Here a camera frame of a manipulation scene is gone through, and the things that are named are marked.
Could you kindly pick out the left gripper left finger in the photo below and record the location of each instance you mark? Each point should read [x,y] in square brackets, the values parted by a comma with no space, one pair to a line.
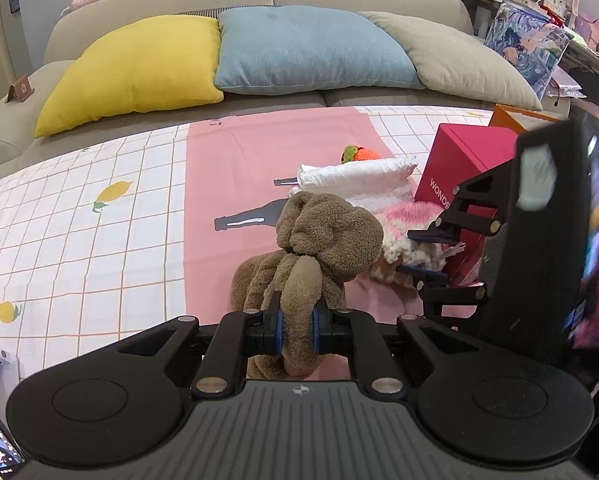
[214,356]

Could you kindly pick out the small brown sign stand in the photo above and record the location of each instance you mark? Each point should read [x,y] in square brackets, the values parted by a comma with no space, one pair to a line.
[20,90]

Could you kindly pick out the beige sofa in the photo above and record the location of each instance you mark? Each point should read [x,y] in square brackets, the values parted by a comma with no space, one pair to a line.
[20,148]

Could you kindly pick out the orange cardboard box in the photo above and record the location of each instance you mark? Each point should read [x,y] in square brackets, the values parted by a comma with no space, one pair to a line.
[520,121]

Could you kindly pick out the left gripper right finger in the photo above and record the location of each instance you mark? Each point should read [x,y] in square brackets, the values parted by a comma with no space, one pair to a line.
[386,359]

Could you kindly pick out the pink white knitted hat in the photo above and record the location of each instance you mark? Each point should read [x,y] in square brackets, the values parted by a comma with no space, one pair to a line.
[398,248]

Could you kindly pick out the white cloth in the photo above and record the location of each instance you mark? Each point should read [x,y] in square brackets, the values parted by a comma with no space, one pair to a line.
[371,184]

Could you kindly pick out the blue pillow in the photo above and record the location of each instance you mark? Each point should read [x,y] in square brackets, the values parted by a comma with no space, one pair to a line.
[279,50]

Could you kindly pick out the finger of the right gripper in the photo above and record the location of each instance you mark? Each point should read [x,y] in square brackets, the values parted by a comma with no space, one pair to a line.
[482,205]
[435,293]

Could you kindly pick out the orange green crochet toy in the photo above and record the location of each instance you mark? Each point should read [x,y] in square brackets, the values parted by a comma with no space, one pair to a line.
[355,153]

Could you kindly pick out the yellow pillow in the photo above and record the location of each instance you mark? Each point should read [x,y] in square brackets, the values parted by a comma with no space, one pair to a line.
[163,63]

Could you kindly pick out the beige pillow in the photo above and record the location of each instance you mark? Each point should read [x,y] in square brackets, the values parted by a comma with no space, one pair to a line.
[451,62]

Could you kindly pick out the small white device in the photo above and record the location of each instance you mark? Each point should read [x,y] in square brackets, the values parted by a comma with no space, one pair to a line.
[9,363]

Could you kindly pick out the anime print pillow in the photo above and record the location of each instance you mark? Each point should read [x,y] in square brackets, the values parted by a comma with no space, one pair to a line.
[533,45]

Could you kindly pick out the brown plush toy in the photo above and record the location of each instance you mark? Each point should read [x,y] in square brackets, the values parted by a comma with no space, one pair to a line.
[323,243]

